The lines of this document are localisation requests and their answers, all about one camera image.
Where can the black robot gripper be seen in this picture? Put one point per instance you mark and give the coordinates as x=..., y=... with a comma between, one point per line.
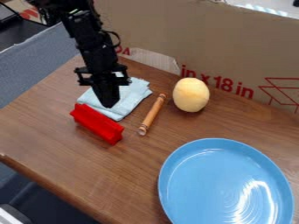
x=102, y=70

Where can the light blue cloth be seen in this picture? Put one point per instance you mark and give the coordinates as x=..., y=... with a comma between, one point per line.
x=131, y=96

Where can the red plastic block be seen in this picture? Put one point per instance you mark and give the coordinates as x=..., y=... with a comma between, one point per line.
x=98, y=123

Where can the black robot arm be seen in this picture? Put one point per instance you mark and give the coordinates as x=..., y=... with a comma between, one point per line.
x=79, y=18

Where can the orange crayon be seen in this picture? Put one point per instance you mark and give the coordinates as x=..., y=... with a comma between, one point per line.
x=151, y=115

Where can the yellow potato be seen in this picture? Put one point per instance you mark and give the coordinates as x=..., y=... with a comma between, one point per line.
x=191, y=95

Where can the grey fabric panel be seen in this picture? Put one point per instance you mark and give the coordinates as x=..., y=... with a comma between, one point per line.
x=30, y=61

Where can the blue round plate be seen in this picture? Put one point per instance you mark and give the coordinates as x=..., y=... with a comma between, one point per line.
x=218, y=181

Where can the brown cardboard box wall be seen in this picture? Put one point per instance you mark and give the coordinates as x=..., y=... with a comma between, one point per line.
x=239, y=50

